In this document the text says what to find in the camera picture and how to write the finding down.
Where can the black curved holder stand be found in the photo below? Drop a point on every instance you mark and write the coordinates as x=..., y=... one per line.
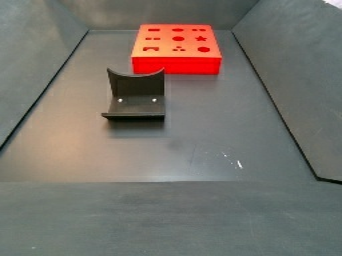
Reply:
x=138, y=95

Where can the red shape sorter block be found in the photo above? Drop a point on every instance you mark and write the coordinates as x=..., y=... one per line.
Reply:
x=181, y=48

